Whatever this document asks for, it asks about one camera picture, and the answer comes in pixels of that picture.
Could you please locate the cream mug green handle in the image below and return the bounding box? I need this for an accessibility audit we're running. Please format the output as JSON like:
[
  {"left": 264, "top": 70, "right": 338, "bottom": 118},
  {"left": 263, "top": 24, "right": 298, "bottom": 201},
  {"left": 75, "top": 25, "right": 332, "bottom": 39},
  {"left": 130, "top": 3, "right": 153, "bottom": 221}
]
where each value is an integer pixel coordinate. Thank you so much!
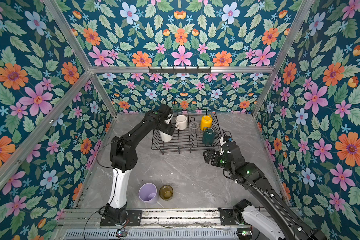
[{"left": 202, "top": 127, "right": 218, "bottom": 146}]

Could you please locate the cream mug with handle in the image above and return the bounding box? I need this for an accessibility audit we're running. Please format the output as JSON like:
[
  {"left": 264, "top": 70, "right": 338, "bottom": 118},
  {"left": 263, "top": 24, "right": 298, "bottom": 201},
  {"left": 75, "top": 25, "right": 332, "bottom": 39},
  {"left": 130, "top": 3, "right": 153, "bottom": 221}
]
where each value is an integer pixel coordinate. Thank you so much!
[{"left": 159, "top": 131, "right": 173, "bottom": 143}]

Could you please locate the clear glass cup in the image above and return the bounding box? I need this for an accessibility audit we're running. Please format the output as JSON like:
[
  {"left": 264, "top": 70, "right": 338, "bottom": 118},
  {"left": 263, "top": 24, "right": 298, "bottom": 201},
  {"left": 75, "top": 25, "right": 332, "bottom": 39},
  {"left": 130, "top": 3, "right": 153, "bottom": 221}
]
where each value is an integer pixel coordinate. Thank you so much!
[{"left": 189, "top": 121, "right": 199, "bottom": 142}]

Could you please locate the yellow mug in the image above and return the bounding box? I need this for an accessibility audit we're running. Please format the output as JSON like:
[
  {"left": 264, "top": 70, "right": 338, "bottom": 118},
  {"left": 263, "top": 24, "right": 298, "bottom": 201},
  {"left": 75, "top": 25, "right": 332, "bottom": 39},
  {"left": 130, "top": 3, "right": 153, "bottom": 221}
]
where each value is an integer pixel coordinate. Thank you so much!
[{"left": 200, "top": 115, "right": 213, "bottom": 131}]

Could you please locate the olive green glass cup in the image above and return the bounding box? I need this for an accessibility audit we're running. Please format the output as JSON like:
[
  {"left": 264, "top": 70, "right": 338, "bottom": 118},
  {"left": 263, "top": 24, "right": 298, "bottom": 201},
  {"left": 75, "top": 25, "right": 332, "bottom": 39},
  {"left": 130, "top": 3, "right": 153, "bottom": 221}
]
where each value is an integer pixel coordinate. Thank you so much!
[{"left": 159, "top": 185, "right": 174, "bottom": 201}]

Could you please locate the lilac plastic cup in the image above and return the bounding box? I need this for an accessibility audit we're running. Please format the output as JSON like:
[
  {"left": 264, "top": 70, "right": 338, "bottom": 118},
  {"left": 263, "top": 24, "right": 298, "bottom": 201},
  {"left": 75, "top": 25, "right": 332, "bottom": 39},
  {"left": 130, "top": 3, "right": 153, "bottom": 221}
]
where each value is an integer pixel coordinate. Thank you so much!
[{"left": 138, "top": 183, "right": 159, "bottom": 205}]

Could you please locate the red interior white mug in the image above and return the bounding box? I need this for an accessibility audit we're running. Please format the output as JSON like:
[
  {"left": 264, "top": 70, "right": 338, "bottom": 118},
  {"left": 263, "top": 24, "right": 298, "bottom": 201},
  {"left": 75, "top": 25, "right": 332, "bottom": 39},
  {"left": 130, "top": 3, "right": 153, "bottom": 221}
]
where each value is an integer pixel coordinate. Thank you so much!
[{"left": 175, "top": 115, "right": 188, "bottom": 131}]

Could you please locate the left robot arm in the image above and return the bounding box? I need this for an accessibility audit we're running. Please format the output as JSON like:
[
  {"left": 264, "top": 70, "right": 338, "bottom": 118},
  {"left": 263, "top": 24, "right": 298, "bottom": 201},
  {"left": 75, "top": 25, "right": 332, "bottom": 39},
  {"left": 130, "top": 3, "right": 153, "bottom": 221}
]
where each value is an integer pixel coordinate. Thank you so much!
[{"left": 100, "top": 104, "right": 176, "bottom": 227}]

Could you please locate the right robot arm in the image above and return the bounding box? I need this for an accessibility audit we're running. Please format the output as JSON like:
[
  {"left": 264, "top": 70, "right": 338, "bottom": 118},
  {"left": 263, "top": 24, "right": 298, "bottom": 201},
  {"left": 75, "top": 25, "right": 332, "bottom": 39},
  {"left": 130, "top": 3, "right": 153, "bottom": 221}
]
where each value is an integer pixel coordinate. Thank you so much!
[{"left": 203, "top": 142, "right": 326, "bottom": 240}]

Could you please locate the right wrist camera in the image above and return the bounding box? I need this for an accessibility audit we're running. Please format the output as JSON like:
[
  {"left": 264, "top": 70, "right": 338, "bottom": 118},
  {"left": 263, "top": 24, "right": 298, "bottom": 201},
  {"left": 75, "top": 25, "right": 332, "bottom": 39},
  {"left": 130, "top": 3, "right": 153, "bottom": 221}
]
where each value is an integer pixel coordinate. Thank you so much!
[{"left": 219, "top": 135, "right": 232, "bottom": 154}]

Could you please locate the black wire dish rack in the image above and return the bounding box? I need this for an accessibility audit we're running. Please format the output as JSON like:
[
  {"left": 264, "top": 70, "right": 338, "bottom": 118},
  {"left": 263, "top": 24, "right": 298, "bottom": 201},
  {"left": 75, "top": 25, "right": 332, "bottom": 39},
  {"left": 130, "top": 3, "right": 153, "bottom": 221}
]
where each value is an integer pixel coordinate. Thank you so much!
[{"left": 151, "top": 109, "right": 222, "bottom": 155}]

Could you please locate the black wall hook rail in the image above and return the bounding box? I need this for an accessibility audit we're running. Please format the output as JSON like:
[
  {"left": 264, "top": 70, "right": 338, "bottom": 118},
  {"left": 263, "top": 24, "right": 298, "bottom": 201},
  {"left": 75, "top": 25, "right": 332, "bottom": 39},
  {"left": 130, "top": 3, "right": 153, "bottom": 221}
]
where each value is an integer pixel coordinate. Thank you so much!
[{"left": 148, "top": 67, "right": 212, "bottom": 75}]

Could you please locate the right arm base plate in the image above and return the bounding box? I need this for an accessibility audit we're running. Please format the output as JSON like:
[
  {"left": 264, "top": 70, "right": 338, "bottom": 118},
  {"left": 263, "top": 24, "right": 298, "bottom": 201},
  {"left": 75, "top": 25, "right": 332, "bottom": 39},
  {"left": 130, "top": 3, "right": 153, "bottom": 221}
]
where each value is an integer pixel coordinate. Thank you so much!
[{"left": 218, "top": 207, "right": 262, "bottom": 226}]

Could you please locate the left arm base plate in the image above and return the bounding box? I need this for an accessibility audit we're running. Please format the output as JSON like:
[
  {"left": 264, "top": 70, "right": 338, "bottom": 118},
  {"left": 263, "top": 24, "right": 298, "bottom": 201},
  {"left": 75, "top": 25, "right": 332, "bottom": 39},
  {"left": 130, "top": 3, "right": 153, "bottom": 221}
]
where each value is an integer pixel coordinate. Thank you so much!
[{"left": 100, "top": 210, "right": 143, "bottom": 227}]

